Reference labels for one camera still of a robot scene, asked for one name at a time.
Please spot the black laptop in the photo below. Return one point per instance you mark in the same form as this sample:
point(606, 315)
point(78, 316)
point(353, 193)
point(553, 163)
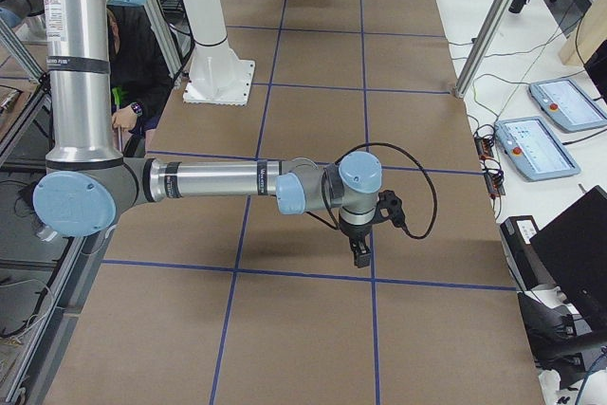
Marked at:
point(572, 247)

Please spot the teach pendant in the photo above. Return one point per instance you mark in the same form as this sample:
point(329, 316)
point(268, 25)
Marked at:
point(563, 101)
point(534, 149)

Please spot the aluminium frame post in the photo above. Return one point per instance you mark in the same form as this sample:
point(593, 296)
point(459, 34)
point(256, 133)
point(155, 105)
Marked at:
point(483, 40)

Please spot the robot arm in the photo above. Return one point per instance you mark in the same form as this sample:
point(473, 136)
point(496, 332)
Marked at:
point(89, 183)

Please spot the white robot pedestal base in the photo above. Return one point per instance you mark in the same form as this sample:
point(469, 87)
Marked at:
point(216, 74)

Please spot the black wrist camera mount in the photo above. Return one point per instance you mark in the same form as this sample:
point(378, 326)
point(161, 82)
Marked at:
point(389, 208)

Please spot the seated person in black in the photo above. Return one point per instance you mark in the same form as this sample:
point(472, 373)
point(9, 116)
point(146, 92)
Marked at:
point(140, 82)

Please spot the near teach pendant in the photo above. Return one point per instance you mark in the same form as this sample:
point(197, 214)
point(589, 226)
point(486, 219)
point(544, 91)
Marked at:
point(534, 149)

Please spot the far teach pendant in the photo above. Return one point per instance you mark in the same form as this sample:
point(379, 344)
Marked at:
point(563, 101)

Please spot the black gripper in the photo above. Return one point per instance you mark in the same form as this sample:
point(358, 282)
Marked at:
point(357, 231)

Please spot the black power box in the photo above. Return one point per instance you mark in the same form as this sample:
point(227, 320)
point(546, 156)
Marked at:
point(516, 232)

